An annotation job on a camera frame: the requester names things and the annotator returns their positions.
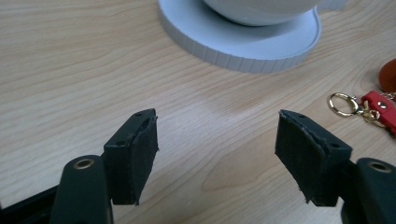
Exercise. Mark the white round ribbed coaster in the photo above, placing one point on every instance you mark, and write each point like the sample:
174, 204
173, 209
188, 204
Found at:
249, 40

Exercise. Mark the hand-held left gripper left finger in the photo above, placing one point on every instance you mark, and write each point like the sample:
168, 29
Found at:
130, 161

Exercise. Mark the white cup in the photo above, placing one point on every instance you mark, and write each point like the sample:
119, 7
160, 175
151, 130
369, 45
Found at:
261, 11

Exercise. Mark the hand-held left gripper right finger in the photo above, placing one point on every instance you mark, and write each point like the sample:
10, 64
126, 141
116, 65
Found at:
314, 158

